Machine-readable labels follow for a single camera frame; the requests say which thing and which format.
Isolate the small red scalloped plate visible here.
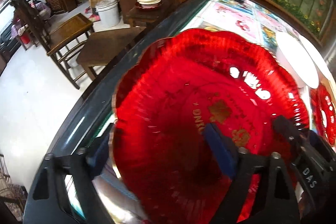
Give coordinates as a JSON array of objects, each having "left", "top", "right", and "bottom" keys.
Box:
[{"left": 310, "top": 84, "right": 335, "bottom": 147}]

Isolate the white foam bowl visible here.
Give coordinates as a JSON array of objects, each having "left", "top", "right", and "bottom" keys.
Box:
[{"left": 276, "top": 32, "right": 319, "bottom": 89}]

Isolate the large red scalloped plate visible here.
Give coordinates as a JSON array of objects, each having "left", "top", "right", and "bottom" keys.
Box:
[{"left": 111, "top": 28, "right": 309, "bottom": 223}]

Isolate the dark wooden stool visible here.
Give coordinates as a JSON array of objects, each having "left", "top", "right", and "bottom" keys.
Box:
[{"left": 76, "top": 27, "right": 146, "bottom": 80}]

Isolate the colourful pink patterned tablecloth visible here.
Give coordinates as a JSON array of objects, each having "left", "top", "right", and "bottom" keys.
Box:
[{"left": 65, "top": 0, "right": 336, "bottom": 224}]

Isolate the wooden chair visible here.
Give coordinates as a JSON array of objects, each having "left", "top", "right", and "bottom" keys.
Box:
[{"left": 10, "top": 0, "right": 94, "bottom": 89}]

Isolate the white plastic bucket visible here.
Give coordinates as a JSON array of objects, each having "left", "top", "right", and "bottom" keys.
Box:
[{"left": 95, "top": 0, "right": 120, "bottom": 27}]

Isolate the small dark side table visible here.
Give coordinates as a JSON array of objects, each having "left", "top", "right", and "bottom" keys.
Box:
[{"left": 126, "top": 1, "right": 171, "bottom": 27}]

